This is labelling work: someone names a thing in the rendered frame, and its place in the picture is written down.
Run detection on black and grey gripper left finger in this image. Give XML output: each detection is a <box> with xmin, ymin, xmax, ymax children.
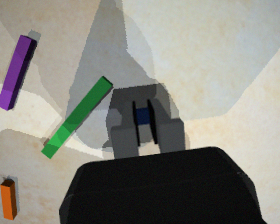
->
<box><xmin>110</xmin><ymin>101</ymin><xmax>140</xmax><ymax>159</ymax></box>

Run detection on green rod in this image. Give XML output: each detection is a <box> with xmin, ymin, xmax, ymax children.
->
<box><xmin>41</xmin><ymin>76</ymin><xmax>113</xmax><ymax>159</ymax></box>

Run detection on orange rod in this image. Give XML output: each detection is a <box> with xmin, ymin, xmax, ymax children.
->
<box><xmin>0</xmin><ymin>180</ymin><xmax>17</xmax><ymax>220</ymax></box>

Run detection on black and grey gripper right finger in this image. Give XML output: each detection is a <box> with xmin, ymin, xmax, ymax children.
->
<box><xmin>147</xmin><ymin>98</ymin><xmax>186</xmax><ymax>153</ymax></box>

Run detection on small blue cube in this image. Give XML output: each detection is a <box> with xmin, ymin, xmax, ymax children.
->
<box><xmin>136</xmin><ymin>107</ymin><xmax>150</xmax><ymax>125</ymax></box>

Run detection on purple rod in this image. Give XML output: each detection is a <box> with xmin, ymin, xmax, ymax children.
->
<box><xmin>0</xmin><ymin>35</ymin><xmax>37</xmax><ymax>111</ymax></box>

